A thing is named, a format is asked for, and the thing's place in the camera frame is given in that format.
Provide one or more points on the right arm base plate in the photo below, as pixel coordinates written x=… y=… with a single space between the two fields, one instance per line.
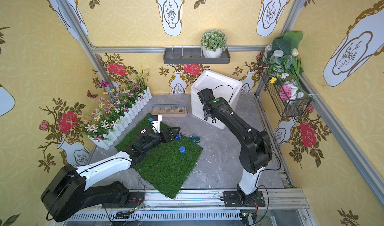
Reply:
x=233 y=199

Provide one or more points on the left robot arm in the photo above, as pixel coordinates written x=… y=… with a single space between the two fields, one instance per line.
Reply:
x=73 y=189

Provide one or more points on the grey wall shelf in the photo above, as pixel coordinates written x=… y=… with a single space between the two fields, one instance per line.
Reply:
x=192 y=55

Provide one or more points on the white fence flower planter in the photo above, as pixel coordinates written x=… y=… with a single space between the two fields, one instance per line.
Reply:
x=116 y=109

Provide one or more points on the tray of pebbles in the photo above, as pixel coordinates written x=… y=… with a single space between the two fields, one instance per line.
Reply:
x=170 y=110

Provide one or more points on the green artificial grass mat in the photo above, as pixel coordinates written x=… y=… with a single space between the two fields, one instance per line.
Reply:
x=165 y=168

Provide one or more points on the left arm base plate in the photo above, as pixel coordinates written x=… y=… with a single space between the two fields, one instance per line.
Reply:
x=129 y=200

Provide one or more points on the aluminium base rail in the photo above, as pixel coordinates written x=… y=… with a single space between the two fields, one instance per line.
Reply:
x=284 y=207

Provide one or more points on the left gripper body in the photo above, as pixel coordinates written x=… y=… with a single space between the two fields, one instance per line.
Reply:
x=167 y=135

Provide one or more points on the white three-drawer cabinet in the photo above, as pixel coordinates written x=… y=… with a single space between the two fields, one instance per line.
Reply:
x=222 y=86

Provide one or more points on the potted green succulent plant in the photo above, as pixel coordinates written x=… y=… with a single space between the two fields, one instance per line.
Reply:
x=213 y=43

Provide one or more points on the artificial flower bouquet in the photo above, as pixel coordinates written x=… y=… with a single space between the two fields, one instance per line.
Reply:
x=285 y=67

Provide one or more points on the black wire basket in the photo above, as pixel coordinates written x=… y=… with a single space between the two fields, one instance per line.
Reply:
x=294 y=108

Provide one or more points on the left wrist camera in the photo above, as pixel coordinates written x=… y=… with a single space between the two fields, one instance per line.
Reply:
x=155 y=120

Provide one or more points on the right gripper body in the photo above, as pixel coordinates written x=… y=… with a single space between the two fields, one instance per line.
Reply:
x=205 y=105

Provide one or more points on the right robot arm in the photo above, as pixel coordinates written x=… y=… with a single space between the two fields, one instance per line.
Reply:
x=255 y=153

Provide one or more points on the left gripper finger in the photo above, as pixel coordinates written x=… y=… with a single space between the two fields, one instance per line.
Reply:
x=173 y=130
x=168 y=137

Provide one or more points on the small circuit board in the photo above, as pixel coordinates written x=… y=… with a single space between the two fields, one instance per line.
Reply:
x=126 y=215

